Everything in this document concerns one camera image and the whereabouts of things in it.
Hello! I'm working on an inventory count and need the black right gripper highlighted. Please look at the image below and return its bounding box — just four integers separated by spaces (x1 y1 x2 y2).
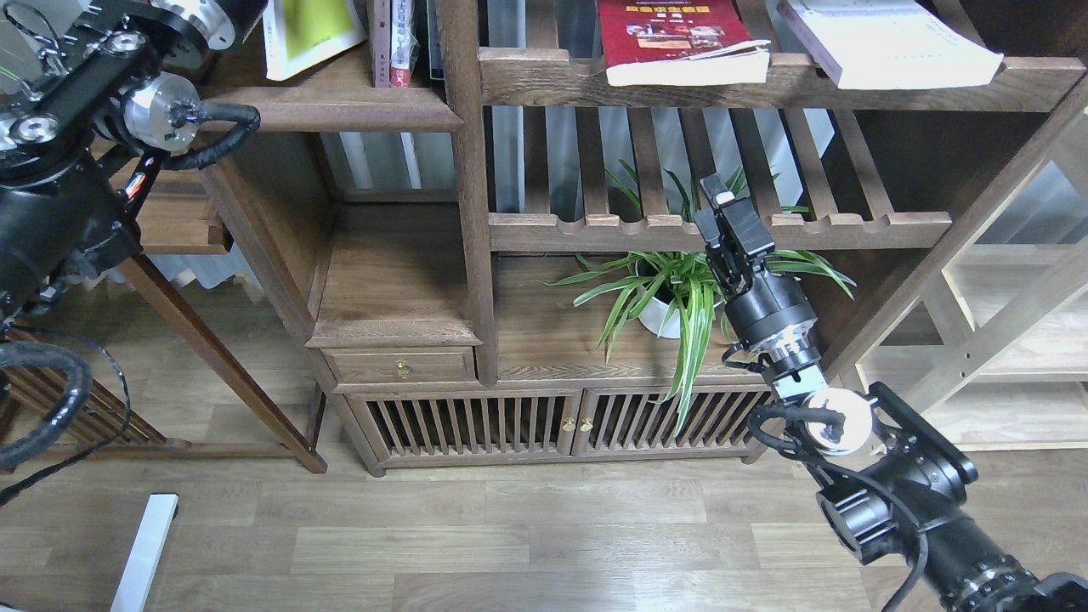
695 173 821 375

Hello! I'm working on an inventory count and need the white cover book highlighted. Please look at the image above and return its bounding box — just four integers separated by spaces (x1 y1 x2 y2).
777 1 1004 90

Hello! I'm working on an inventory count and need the yellow-green cover book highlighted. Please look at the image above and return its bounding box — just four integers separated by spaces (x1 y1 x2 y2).
262 1 366 81

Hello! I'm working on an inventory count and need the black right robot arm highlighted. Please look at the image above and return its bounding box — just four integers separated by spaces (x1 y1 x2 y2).
695 174 1087 611

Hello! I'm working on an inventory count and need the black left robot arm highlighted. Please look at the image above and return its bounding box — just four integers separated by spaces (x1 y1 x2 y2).
1 1 267 330

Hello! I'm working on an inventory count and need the light wooden shelf unit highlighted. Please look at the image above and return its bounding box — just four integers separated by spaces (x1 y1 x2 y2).
844 111 1087 451

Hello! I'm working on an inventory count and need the green spider plant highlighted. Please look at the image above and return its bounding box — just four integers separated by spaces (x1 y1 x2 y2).
541 160 858 434

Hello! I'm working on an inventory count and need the white plant pot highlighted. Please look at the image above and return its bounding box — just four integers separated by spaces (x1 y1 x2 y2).
636 286 683 338

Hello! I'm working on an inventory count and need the red cover book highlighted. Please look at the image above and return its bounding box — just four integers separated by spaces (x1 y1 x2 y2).
596 1 770 87

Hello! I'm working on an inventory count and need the dark wooden bookshelf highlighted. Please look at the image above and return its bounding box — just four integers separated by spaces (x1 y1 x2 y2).
195 1 1085 475

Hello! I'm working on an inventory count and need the dark upright book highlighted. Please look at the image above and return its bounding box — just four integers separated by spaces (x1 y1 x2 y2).
423 0 445 82

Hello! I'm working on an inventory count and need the red white upright book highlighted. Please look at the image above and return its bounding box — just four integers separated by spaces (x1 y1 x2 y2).
390 0 417 87

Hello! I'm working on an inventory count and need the brass drawer knob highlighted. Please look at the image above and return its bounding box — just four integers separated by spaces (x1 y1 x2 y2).
395 360 413 381

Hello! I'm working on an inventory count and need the pink spine upright book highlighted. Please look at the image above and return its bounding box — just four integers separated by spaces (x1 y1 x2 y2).
367 0 393 88

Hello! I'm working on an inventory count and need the dark wooden side table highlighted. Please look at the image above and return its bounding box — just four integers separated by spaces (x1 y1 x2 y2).
109 167 327 473

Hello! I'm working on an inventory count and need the dark wooden slatted chair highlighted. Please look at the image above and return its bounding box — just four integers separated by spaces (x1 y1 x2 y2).
3 326 180 470

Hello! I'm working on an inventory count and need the white metal stand leg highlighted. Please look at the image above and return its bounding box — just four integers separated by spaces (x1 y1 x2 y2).
110 492 180 611

